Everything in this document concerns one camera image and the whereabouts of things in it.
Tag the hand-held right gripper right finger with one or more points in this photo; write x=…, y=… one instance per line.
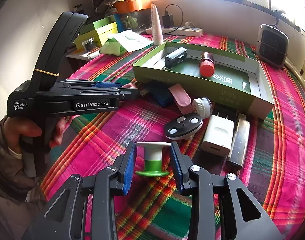
x=177, y=170

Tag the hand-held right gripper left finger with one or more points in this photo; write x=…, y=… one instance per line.
x=131, y=170

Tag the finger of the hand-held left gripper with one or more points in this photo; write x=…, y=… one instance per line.
x=107, y=85
x=132, y=94

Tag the white cap green bottle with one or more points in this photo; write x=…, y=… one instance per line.
x=153, y=155

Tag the green cardboard tray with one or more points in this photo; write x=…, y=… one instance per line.
x=152, y=76

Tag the blue translucent usb device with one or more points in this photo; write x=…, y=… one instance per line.
x=162, y=97

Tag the black oval key fob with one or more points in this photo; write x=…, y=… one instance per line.
x=175, y=128

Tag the white charger plug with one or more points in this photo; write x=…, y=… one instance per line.
x=217, y=135

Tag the silver metal lighter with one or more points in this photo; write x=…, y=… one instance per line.
x=238, y=140

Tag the person's left forearm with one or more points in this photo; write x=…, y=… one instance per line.
x=7, y=175

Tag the person's left hand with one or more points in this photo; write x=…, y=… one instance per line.
x=22, y=127

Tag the green cloth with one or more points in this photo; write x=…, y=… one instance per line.
x=110, y=47

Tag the small clear jar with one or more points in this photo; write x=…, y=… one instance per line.
x=89, y=45

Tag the plaid blanket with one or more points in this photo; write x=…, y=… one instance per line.
x=105, y=130

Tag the yellow cardboard box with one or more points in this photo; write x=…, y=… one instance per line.
x=105, y=36

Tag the pink plastic holder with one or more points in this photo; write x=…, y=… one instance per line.
x=182, y=100

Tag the white plastic bag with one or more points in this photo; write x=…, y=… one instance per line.
x=132, y=40

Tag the green cardboard box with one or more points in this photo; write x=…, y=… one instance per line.
x=100, y=23

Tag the black rectangular device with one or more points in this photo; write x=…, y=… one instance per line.
x=176, y=57

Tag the blue box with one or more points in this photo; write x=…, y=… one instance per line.
x=118, y=22

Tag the white cosmetic tube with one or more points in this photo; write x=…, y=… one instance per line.
x=157, y=27

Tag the orange-lidded container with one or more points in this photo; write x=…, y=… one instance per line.
x=137, y=20

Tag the red-capped jar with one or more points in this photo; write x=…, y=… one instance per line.
x=207, y=67

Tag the black power adapter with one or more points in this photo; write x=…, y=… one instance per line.
x=168, y=20

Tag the orange planter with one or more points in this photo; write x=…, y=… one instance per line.
x=132, y=5

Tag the white power strip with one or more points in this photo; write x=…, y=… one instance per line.
x=192, y=32

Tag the small grey fan heater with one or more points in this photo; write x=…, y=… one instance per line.
x=272, y=45

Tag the white wall plug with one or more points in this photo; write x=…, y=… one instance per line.
x=188, y=25

